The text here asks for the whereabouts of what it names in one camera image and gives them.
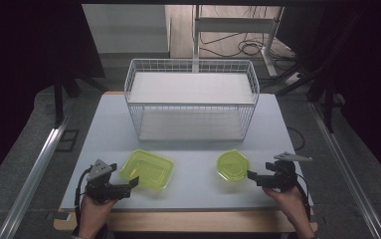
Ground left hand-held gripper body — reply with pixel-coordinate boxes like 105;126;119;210
85;158;131;204

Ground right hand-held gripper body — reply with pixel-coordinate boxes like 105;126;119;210
261;151;313;193

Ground rectangular yellow-green plastic container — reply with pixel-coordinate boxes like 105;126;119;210
118;148;175;191

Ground hexagonal yellow-green plastic container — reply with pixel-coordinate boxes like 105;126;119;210
215;148;252;182

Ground white wire shelf rack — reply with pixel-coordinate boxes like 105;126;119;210
123;58;261;143

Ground person's right hand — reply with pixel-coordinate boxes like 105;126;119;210
262;185;307;230

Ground person's left hand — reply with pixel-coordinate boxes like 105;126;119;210
78;193;118;239

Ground black metal stand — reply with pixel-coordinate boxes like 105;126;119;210
52;68;107;130
261;13;361;133

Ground white cabinet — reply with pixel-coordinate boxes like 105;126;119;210
82;3;172;60

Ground left hand-held gripper cable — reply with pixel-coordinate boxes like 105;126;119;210
74;166;94;213

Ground hand-held gripper cable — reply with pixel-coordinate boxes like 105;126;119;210
294;173;312;221
74;166;94;213

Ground right hand-held gripper cable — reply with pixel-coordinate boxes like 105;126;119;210
294;173;312;221

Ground thin black floor cable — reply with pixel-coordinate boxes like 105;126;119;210
286;126;306;151

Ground aluminium rail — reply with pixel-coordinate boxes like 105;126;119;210
308;101;381;239
0;99;77;239

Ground black floor cables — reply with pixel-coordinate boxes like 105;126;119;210
199;5;298;63

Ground white metal desk frame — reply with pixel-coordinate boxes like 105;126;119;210
191;4;286;78

